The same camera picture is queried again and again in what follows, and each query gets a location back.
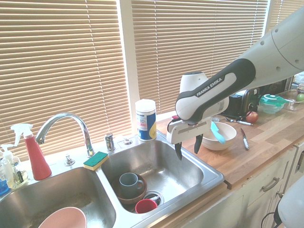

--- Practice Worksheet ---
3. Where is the clear plastic tray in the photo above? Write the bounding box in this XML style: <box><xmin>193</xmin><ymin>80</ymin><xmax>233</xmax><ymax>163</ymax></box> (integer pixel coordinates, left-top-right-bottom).
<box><xmin>282</xmin><ymin>88</ymin><xmax>304</xmax><ymax>112</ymax></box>

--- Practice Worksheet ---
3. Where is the metal drain strainer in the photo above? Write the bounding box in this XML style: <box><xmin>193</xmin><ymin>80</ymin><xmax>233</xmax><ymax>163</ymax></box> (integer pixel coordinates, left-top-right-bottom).
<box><xmin>143</xmin><ymin>190</ymin><xmax>165</xmax><ymax>205</ymax></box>

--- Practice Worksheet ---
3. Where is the black cable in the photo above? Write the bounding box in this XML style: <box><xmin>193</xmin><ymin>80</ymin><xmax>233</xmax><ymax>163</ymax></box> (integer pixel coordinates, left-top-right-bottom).
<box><xmin>260</xmin><ymin>210</ymin><xmax>281</xmax><ymax>228</ymax></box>

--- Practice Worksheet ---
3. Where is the grey mug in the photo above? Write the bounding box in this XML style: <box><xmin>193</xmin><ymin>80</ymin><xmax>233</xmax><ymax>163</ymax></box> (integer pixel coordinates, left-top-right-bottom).
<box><xmin>119</xmin><ymin>172</ymin><xmax>145</xmax><ymax>200</ymax></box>

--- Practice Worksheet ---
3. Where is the wide beige window blind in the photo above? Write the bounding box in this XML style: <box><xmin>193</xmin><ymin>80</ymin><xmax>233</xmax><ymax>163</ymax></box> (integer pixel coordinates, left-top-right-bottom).
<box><xmin>0</xmin><ymin>0</ymin><xmax>133</xmax><ymax>164</ymax></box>

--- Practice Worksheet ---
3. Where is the red cup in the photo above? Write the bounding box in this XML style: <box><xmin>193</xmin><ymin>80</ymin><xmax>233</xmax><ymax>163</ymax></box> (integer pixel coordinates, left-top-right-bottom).
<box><xmin>134</xmin><ymin>199</ymin><xmax>158</xmax><ymax>214</ymax></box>

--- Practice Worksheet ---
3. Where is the black toaster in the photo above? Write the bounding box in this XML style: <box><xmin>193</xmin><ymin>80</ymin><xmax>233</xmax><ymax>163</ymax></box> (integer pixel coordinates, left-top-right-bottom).
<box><xmin>228</xmin><ymin>87</ymin><xmax>261</xmax><ymax>117</ymax></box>

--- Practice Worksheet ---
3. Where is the red spray bottle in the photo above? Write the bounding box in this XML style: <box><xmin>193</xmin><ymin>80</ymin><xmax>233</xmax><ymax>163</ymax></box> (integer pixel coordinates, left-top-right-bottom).
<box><xmin>10</xmin><ymin>123</ymin><xmax>52</xmax><ymax>181</ymax></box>

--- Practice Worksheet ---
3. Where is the cream ceramic bowl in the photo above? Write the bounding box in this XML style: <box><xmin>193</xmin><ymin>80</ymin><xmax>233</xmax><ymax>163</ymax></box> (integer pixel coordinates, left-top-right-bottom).
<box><xmin>200</xmin><ymin>122</ymin><xmax>238</xmax><ymax>151</ymax></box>

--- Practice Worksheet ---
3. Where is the chrome faucet knob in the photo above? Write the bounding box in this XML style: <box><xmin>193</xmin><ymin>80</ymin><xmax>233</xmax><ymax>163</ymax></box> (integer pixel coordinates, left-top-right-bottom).
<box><xmin>64</xmin><ymin>153</ymin><xmax>76</xmax><ymax>167</ymax></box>

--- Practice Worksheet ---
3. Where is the brown wooden bowl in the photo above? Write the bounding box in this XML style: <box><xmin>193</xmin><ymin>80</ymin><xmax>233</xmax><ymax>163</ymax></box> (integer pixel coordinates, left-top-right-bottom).
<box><xmin>112</xmin><ymin>174</ymin><xmax>148</xmax><ymax>205</ymax></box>

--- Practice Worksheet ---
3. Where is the medium beige window blind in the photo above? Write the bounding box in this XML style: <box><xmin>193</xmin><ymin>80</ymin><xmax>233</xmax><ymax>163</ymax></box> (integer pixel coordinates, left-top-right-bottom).
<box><xmin>131</xmin><ymin>0</ymin><xmax>268</xmax><ymax>114</ymax></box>

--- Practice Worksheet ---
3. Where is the green lidded food container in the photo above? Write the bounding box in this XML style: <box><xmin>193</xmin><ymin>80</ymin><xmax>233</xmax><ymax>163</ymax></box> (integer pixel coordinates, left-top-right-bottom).
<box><xmin>258</xmin><ymin>94</ymin><xmax>287</xmax><ymax>115</ymax></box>

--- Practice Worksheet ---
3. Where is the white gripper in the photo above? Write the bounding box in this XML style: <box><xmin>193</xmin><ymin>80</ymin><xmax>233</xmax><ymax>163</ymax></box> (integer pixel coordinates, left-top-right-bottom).
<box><xmin>166</xmin><ymin>118</ymin><xmax>212</xmax><ymax>161</ymax></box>

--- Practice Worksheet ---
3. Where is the chrome sink sprayer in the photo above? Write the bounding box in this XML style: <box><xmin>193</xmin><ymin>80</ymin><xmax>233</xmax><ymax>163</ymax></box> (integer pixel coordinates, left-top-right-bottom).
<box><xmin>104</xmin><ymin>133</ymin><xmax>116</xmax><ymax>152</ymax></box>

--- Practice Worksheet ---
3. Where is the metal drawer handle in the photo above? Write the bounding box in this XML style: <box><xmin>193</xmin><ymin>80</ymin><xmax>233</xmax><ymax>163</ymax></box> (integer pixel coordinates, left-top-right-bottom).
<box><xmin>261</xmin><ymin>176</ymin><xmax>281</xmax><ymax>193</ymax></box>

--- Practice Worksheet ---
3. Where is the stainless steel double sink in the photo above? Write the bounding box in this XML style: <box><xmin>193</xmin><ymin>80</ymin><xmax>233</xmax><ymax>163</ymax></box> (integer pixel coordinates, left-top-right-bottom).
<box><xmin>0</xmin><ymin>132</ymin><xmax>225</xmax><ymax>228</ymax></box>

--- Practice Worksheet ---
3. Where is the white blue wipes canister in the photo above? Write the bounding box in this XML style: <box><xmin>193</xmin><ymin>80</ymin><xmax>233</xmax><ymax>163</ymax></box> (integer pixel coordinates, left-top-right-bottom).
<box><xmin>134</xmin><ymin>99</ymin><xmax>157</xmax><ymax>142</ymax></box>

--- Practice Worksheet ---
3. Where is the narrow beige window blind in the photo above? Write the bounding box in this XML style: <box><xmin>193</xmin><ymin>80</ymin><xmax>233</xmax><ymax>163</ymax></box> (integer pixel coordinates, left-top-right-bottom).
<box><xmin>270</xmin><ymin>0</ymin><xmax>304</xmax><ymax>31</ymax></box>

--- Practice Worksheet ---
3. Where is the blue dish soap bottle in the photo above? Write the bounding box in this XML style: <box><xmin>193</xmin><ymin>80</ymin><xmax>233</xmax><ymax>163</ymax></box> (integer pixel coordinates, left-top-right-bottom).
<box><xmin>0</xmin><ymin>161</ymin><xmax>10</xmax><ymax>196</ymax></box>

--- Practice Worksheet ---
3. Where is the white rounded robot base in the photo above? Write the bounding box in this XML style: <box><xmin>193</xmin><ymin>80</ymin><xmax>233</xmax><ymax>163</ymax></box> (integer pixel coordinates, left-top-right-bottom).
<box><xmin>274</xmin><ymin>177</ymin><xmax>304</xmax><ymax>228</ymax></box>

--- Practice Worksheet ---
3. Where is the chrome curved faucet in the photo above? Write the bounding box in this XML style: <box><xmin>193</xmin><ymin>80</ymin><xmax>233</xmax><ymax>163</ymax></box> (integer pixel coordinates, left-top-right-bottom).
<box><xmin>35</xmin><ymin>112</ymin><xmax>95</xmax><ymax>158</ymax></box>

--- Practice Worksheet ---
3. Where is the small glass jar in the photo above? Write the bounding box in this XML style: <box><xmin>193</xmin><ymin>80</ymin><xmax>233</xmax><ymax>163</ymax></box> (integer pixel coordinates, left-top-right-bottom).
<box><xmin>11</xmin><ymin>163</ymin><xmax>29</xmax><ymax>189</ymax></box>

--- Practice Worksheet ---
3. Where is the green and yellow sponge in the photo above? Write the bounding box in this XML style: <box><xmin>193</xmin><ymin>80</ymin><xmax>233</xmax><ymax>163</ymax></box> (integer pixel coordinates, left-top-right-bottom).
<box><xmin>83</xmin><ymin>151</ymin><xmax>109</xmax><ymax>171</ymax></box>

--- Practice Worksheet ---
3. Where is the turquoise serrated plastic knife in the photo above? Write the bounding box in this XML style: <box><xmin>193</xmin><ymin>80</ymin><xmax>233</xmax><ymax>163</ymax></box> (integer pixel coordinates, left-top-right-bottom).
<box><xmin>210</xmin><ymin>121</ymin><xmax>227</xmax><ymax>145</ymax></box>

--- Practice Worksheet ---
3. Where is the pink bowl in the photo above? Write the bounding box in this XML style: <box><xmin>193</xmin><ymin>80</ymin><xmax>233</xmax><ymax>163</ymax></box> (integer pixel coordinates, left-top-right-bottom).
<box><xmin>37</xmin><ymin>207</ymin><xmax>88</xmax><ymax>228</ymax></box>

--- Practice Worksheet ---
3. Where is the small metal paring knife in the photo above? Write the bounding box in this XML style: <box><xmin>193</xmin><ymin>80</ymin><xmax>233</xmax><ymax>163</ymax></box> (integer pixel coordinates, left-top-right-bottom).
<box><xmin>240</xmin><ymin>128</ymin><xmax>250</xmax><ymax>151</ymax></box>

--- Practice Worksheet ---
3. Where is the cream kitchen cabinet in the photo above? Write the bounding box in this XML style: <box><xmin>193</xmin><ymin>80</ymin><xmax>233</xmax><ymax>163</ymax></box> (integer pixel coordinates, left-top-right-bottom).
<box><xmin>152</xmin><ymin>140</ymin><xmax>304</xmax><ymax>228</ymax></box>

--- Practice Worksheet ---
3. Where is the clear pump soap bottle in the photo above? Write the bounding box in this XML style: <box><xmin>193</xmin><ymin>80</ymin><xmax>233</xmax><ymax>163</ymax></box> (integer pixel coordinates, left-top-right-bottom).
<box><xmin>0</xmin><ymin>143</ymin><xmax>15</xmax><ymax>189</ymax></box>

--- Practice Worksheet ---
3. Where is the red apple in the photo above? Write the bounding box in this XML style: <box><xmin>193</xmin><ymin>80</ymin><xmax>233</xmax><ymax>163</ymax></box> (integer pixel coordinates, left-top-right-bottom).
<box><xmin>245</xmin><ymin>111</ymin><xmax>259</xmax><ymax>124</ymax></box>

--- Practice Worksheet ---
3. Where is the black handled metal utensil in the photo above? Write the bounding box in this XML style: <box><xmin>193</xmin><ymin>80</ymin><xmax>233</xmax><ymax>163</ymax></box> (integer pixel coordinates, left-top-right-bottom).
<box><xmin>220</xmin><ymin>113</ymin><xmax>254</xmax><ymax>127</ymax></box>

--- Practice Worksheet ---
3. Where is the dark countertop appliance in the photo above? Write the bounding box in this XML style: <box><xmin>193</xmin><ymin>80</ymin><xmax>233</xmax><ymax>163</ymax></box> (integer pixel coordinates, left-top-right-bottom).
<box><xmin>260</xmin><ymin>75</ymin><xmax>295</xmax><ymax>96</ymax></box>

